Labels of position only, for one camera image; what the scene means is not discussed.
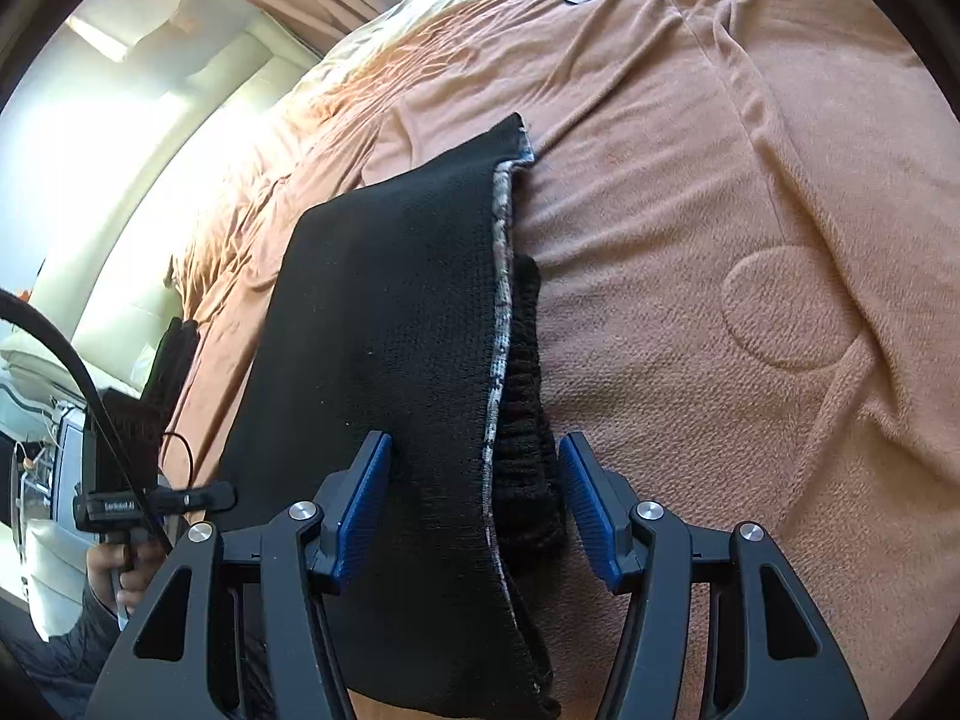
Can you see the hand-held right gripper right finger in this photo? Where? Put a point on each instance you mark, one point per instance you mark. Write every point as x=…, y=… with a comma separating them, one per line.
x=589, y=510

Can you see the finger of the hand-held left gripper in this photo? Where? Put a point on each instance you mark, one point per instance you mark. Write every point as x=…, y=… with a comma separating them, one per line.
x=172, y=375

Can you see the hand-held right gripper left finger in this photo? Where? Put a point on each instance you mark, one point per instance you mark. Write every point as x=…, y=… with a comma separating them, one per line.
x=360, y=510

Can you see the black pants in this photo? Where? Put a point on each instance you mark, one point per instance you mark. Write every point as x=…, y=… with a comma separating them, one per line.
x=390, y=300

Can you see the person's left forearm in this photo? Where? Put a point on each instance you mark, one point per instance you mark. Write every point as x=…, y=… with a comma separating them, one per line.
x=67, y=645

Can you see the person's left hand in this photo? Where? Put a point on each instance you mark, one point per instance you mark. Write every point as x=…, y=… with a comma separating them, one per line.
x=127, y=589

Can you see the white bedside cabinet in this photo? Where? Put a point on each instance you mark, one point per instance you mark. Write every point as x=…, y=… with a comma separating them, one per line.
x=45, y=540

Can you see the cream upholstered headboard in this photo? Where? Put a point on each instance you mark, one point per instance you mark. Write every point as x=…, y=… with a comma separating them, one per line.
x=225, y=90

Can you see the orange blanket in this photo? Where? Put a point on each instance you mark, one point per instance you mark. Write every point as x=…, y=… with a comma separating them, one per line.
x=712, y=165

